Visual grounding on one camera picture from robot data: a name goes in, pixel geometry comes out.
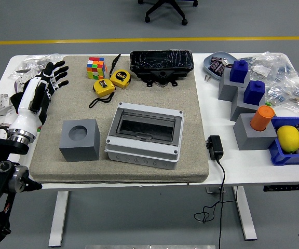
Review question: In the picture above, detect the black adapter cord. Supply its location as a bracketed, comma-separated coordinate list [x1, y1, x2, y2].
[194, 155, 237, 249]

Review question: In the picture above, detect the blue-grey dish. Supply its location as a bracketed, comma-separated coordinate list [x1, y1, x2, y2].
[203, 51, 240, 81]

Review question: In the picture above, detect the black power adapter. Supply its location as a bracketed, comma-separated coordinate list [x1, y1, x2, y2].
[206, 135, 225, 161]

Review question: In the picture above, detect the yellow tape measure black label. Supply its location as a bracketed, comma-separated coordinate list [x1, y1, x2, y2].
[110, 69, 132, 90]

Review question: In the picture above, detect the metal table bracket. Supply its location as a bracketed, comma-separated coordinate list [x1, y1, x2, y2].
[205, 187, 227, 194]

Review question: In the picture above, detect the white power strip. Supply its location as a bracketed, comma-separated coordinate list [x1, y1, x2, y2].
[0, 110, 19, 138]

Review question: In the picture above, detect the grey-brown mat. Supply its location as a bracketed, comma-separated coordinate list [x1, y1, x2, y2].
[29, 54, 210, 184]

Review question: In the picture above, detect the grey block with round hole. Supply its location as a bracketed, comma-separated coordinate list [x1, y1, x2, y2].
[59, 118, 100, 163]

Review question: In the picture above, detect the yellow tape measure with strap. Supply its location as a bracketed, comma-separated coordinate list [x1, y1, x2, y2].
[89, 79, 116, 109]

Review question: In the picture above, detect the clear bag of small parts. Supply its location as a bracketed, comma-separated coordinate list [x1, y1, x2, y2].
[244, 51, 299, 84]
[265, 77, 299, 116]

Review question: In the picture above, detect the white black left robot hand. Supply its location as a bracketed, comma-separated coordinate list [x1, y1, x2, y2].
[8, 60, 70, 143]

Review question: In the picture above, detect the blue block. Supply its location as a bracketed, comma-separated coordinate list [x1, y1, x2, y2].
[229, 59, 249, 84]
[243, 80, 266, 106]

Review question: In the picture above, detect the yellow lemon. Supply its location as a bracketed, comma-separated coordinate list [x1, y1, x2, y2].
[277, 125, 299, 153]

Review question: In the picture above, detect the large colourful puzzle cube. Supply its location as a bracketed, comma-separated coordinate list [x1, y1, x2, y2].
[86, 57, 107, 80]

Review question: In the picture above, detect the orange cylinder battery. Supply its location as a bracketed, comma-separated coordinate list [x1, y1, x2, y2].
[250, 105, 276, 132]

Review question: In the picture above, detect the black cloth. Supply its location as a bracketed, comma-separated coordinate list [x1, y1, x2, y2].
[10, 77, 52, 126]

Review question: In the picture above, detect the grey box with clear lid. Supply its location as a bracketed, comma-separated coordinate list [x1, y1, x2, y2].
[104, 102, 184, 171]

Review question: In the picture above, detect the blue plastic bin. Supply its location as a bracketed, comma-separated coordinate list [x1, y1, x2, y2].
[268, 116, 299, 167]

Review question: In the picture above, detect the black plastic tray device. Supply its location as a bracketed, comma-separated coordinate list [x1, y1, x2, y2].
[129, 49, 195, 88]

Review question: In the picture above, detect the clear plastic parts bag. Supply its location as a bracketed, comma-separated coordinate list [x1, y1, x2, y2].
[8, 53, 64, 81]

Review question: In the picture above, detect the white table leg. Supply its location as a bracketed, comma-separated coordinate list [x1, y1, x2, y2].
[232, 186, 258, 241]
[48, 191, 70, 247]

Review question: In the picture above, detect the black office chair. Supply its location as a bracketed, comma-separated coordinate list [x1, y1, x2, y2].
[138, 0, 199, 26]

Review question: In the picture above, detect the black table control panel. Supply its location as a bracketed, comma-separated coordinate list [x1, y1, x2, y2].
[263, 184, 299, 192]

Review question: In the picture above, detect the white purple package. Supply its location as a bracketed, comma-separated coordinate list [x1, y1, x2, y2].
[13, 68, 57, 93]

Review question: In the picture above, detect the grey block holder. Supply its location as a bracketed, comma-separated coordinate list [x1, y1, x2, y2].
[233, 113, 279, 151]
[230, 87, 266, 122]
[218, 67, 251, 101]

